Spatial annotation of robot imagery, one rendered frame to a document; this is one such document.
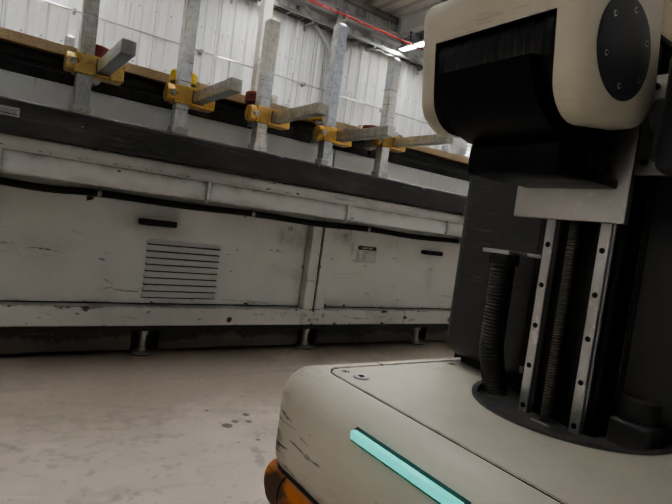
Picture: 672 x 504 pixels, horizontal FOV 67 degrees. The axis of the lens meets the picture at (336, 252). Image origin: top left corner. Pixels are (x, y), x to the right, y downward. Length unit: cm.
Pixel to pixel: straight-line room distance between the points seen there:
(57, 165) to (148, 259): 46
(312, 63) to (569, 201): 981
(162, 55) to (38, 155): 778
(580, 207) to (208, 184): 110
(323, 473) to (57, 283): 118
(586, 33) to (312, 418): 57
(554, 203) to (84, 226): 136
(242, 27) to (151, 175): 843
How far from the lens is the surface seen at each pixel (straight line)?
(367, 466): 67
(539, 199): 78
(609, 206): 73
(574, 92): 57
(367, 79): 1117
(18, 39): 168
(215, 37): 962
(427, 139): 179
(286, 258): 197
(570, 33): 58
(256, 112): 161
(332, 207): 179
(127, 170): 151
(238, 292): 190
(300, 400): 79
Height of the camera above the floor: 51
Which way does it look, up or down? 3 degrees down
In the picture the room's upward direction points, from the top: 8 degrees clockwise
